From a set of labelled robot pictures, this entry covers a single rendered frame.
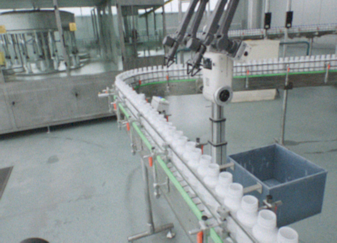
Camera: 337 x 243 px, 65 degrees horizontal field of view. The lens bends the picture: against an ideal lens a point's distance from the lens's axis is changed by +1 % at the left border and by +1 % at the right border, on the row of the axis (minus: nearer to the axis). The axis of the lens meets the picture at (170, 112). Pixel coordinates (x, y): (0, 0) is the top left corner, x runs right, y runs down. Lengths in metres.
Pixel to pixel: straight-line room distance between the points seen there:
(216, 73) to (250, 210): 1.36
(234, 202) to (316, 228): 1.82
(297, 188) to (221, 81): 1.00
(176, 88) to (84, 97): 2.03
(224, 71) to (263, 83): 1.28
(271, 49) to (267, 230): 5.10
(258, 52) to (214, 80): 3.64
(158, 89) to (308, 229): 1.90
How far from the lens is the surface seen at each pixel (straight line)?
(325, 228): 2.57
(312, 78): 3.44
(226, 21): 1.78
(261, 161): 1.51
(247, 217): 0.71
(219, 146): 2.19
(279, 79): 3.26
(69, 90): 4.54
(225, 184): 0.79
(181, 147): 1.02
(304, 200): 1.33
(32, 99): 4.61
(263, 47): 5.57
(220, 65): 1.93
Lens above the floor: 1.58
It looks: 18 degrees down
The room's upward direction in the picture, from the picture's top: 3 degrees counter-clockwise
